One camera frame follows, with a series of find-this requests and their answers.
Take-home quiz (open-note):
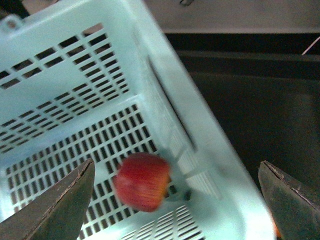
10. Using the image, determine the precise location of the red yellow apple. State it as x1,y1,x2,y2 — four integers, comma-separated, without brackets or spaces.
113,152,171,213

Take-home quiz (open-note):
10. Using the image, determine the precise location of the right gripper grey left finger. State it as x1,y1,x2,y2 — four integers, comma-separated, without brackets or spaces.
0,158,95,240

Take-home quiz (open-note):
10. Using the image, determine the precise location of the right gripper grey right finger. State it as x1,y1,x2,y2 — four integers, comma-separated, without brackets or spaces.
258,160,320,240

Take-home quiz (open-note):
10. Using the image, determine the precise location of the red yellow mango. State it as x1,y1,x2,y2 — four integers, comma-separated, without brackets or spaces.
273,222,282,239

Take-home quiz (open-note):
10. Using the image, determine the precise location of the near black display tray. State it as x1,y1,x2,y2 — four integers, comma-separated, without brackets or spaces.
167,33,320,188

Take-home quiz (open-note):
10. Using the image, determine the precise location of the thin pink cable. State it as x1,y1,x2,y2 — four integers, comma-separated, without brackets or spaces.
301,36,320,56

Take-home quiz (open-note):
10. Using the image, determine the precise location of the light blue plastic basket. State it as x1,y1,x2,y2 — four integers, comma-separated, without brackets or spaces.
0,0,276,240

